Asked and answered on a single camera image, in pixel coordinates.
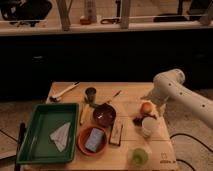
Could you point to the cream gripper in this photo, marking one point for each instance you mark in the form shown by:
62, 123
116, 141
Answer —
160, 106

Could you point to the red yellow apple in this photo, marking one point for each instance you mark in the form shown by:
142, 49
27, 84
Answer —
146, 108

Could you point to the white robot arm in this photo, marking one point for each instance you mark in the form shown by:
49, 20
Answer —
169, 84

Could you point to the purple bowl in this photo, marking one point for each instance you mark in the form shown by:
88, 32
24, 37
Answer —
104, 115

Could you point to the orange bowl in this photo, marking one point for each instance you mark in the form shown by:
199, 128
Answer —
83, 136

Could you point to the white paper cup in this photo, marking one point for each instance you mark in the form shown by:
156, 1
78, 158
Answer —
149, 126

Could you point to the dark brown scrap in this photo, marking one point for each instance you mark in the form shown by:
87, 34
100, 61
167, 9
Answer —
138, 120

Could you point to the wooden block eraser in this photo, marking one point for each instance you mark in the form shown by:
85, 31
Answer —
115, 137

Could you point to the green plastic cup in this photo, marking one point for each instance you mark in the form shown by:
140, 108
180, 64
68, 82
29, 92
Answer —
138, 157

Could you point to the dark metal cup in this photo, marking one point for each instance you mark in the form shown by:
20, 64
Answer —
90, 93

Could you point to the blue sponge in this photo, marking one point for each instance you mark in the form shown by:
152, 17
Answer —
95, 140

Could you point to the yellow banana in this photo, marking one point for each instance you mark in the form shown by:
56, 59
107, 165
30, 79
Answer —
84, 113

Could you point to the wooden table leg middle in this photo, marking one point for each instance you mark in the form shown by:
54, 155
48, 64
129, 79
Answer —
125, 13

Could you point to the wooden table leg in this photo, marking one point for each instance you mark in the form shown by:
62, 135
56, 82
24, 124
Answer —
64, 15
125, 13

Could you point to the white folded cloth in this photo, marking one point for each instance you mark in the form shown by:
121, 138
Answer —
60, 136

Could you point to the red round object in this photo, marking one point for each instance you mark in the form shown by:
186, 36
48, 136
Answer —
84, 21

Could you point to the green plastic tray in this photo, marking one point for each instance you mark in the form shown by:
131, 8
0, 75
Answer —
37, 146

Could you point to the wooden table leg left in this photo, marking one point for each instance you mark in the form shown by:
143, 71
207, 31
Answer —
64, 15

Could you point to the black marker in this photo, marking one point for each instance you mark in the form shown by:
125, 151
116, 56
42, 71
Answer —
22, 130

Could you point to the black office chair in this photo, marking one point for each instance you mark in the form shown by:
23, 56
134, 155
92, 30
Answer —
29, 12

